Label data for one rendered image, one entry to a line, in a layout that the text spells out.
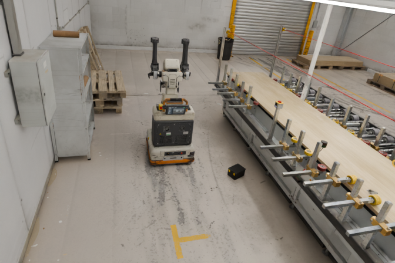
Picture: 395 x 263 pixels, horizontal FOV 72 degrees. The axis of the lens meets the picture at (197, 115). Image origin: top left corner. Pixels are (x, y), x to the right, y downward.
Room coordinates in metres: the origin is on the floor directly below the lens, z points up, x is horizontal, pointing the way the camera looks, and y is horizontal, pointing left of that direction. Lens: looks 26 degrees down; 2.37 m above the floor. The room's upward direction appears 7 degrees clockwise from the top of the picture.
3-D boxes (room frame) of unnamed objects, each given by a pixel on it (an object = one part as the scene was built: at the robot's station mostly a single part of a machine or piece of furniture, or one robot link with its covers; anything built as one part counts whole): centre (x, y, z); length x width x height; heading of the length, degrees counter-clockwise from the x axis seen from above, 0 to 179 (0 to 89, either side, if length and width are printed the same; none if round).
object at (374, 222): (1.45, -1.39, 0.95); 0.14 x 0.06 x 0.05; 18
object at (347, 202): (1.66, -1.26, 0.95); 0.50 x 0.04 x 0.04; 108
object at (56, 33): (3.48, 1.79, 1.59); 0.30 x 0.08 x 0.08; 108
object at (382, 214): (1.47, -1.38, 0.91); 0.04 x 0.04 x 0.48; 18
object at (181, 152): (3.09, 0.25, 0.23); 0.41 x 0.02 x 0.08; 107
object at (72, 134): (3.38, 1.75, 0.78); 0.90 x 0.45 x 1.55; 18
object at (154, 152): (3.40, 0.36, 0.16); 0.67 x 0.64 x 0.25; 17
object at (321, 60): (10.19, -4.67, 0.23); 2.41 x 0.77 x 0.17; 109
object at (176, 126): (3.31, 0.34, 0.59); 0.55 x 0.34 x 0.83; 107
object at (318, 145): (2.19, -1.15, 0.92); 0.04 x 0.04 x 0.48; 18
